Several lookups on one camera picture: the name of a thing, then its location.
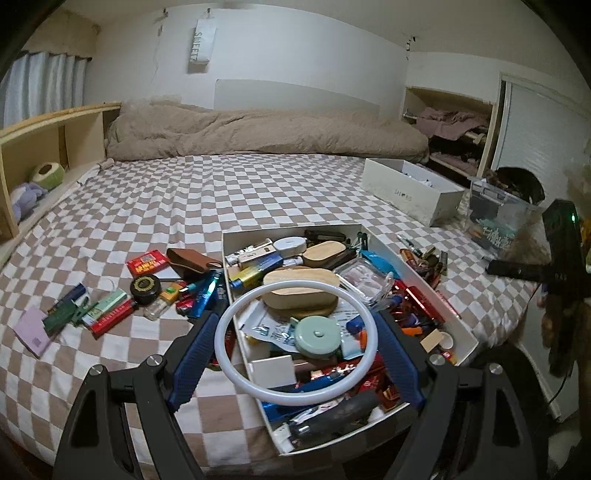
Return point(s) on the brown leather pouch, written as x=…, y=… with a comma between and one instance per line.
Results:
x=190, y=260

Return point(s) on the grey window curtain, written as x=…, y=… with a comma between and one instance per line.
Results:
x=40, y=83

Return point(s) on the navy blue long box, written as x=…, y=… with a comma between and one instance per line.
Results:
x=73, y=295

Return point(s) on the dark green card box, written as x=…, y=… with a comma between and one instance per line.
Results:
x=51, y=325

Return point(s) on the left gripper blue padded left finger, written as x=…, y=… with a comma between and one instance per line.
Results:
x=186, y=359

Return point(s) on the white hanging wall sign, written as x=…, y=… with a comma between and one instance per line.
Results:
x=201, y=47

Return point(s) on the black round tin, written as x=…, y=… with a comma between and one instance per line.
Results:
x=145, y=289

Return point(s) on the white cardboard clutter box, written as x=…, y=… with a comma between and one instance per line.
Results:
x=352, y=396

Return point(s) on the clear plastic storage bin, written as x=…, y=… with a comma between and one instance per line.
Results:
x=495, y=218

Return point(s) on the green clothes peg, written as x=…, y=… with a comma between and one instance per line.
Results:
x=71, y=312

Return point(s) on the wooden headboard shelf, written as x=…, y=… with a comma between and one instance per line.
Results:
x=73, y=138

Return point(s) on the beige rumpled duvet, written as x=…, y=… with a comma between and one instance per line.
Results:
x=157, y=129

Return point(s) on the purple plush toy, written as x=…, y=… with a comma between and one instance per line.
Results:
x=23, y=199

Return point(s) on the pink notepad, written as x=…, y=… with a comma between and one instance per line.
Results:
x=30, y=330

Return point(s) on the checkered bed sheet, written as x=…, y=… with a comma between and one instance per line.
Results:
x=189, y=202

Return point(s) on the wooden oval box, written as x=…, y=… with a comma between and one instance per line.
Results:
x=300, y=297

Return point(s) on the red long box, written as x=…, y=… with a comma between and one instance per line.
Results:
x=113, y=317

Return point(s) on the red QR code packet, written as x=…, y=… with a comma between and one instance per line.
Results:
x=147, y=264

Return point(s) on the mint green round tin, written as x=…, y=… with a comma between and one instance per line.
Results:
x=316, y=336

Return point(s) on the white shoe box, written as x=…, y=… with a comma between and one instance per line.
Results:
x=418, y=192

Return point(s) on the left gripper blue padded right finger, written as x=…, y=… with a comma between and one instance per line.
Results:
x=399, y=365

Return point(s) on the green avocado plush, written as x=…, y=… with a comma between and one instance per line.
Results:
x=48, y=175

